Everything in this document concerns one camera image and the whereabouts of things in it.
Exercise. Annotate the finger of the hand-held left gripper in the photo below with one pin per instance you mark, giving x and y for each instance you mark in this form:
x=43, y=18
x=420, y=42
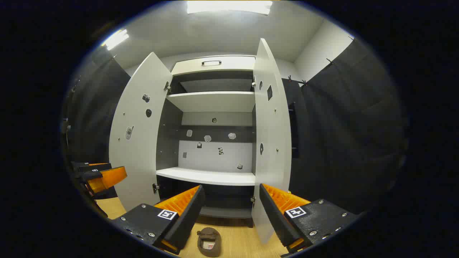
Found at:
x=91, y=166
x=107, y=179

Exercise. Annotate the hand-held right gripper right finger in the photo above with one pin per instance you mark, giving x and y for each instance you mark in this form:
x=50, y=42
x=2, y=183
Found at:
x=276, y=218

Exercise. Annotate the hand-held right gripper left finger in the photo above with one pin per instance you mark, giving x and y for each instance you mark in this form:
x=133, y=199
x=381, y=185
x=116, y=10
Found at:
x=190, y=215

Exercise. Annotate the brown fuzzy shoe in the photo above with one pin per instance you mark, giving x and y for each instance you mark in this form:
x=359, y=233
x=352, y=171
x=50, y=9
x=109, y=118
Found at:
x=204, y=234

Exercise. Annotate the white shoe cabinet door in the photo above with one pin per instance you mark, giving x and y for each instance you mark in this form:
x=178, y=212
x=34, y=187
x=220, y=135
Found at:
x=272, y=161
x=140, y=150

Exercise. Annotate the white shoe cabinet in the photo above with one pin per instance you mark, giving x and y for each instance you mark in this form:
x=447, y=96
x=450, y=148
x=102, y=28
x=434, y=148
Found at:
x=215, y=102

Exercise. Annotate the black backdrop cloth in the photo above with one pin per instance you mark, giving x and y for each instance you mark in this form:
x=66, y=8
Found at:
x=351, y=136

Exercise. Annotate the small ceiling light panel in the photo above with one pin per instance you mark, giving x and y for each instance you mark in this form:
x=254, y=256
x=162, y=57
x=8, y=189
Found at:
x=115, y=38

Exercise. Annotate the large ceiling light panel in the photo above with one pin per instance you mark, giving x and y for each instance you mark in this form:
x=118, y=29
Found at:
x=229, y=6

